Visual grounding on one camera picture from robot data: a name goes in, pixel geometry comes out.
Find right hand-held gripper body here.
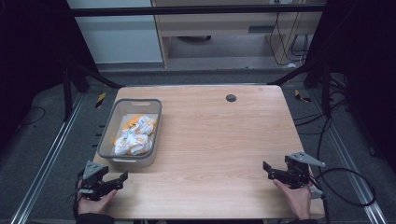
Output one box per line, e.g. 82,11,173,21
283,151,327,201

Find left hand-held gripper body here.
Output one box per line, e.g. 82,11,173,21
78,160,110,202

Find person's left hand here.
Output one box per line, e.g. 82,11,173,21
77,188,118,216

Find person's right hand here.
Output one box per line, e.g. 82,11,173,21
273,178,313,221

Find grey plastic bin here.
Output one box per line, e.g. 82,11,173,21
96,98,163,172

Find white and orange cloth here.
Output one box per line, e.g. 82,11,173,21
113,114,159,157

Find yellow black striped tape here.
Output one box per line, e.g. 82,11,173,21
94,91,107,109
293,89,313,104

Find black metal stand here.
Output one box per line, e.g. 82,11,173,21
267,60,332,119
61,54,124,122

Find black curtain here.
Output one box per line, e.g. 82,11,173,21
0,0,101,147
303,0,396,175

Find white cabinet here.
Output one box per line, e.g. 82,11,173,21
65,0,163,64

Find wooden desk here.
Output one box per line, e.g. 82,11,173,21
151,0,327,68

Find black metal crossbar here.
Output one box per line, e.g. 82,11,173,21
65,4,329,18

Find aluminium floor rail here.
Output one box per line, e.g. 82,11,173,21
309,89,389,224
9,92,86,224

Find black floor cables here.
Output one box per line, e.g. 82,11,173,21
293,73,353,136

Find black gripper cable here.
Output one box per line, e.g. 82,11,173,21
306,115,376,224

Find black floor cable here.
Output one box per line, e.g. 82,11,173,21
17,105,47,129

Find black hanging desk cables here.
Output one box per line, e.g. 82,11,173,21
268,11,310,67

